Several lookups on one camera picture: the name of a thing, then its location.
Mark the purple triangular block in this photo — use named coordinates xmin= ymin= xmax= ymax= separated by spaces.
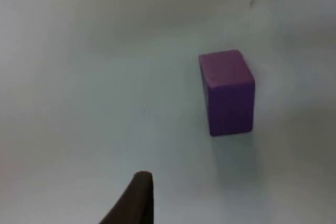
xmin=198 ymin=49 xmax=256 ymax=137

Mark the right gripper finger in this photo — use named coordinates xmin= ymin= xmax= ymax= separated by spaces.
xmin=99 ymin=170 xmax=154 ymax=224

